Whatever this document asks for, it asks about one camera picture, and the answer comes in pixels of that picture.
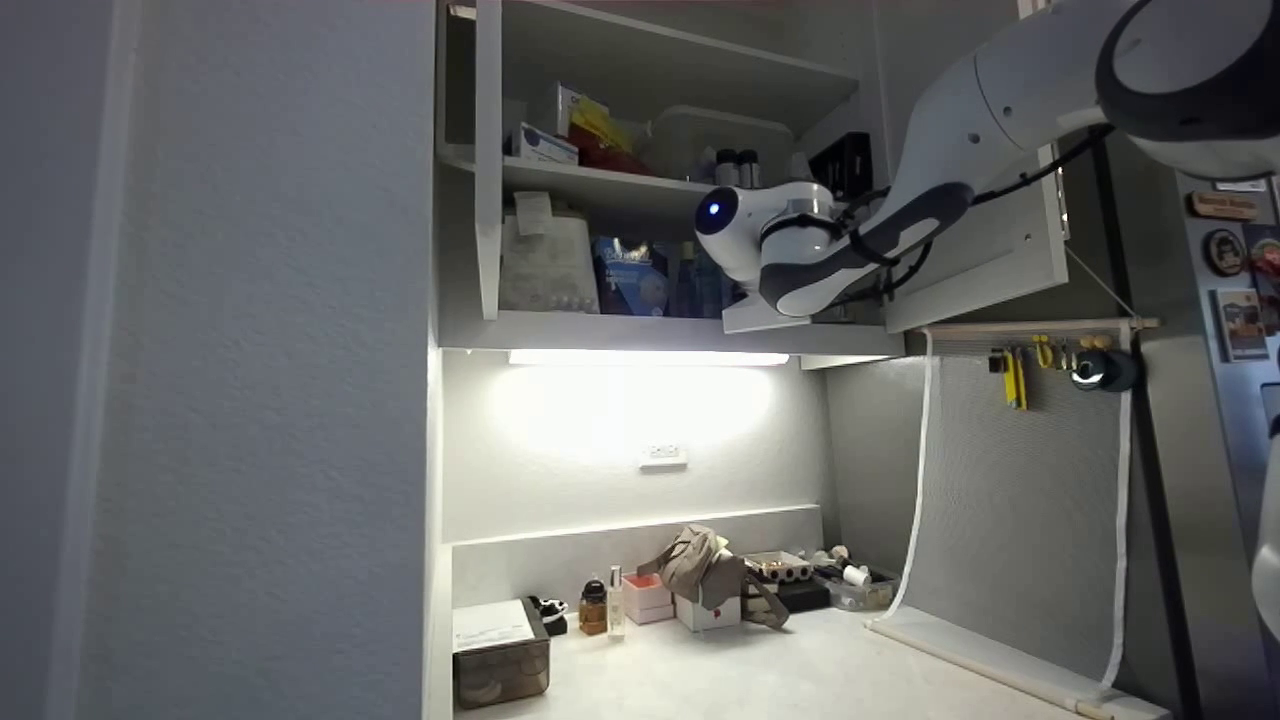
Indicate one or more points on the white cupboard door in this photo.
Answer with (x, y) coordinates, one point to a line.
(489, 151)
(997, 253)

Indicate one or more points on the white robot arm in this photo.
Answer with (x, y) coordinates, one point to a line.
(1187, 81)

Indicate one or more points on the blue package in cupboard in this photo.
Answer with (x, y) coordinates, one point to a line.
(624, 277)

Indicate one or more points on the white plastic bag in cupboard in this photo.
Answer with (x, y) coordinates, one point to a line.
(545, 256)

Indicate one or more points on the small amber bottle on counter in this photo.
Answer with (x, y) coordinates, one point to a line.
(595, 610)

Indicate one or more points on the under-cabinet light strip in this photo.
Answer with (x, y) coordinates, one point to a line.
(596, 359)

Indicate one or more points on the crumpled brown paper bag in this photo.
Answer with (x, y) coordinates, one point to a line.
(715, 586)

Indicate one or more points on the yellow red box on shelf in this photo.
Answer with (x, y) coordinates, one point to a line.
(595, 129)

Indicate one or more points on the white pink small box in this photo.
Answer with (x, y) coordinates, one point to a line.
(646, 599)

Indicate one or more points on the black box on shelf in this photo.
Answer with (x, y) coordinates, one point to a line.
(845, 167)

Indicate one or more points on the brown wooden box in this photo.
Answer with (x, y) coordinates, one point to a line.
(499, 654)

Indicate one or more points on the yellow clamp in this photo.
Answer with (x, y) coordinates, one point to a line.
(1014, 379)

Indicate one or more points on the white paper backdrop sheet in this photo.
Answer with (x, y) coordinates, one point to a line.
(1016, 553)

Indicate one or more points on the black tape roll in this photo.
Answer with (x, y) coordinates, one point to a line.
(1100, 370)

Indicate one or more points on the stainless steel refrigerator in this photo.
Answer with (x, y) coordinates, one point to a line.
(1201, 263)

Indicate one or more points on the white wall outlet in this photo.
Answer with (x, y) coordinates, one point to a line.
(665, 459)

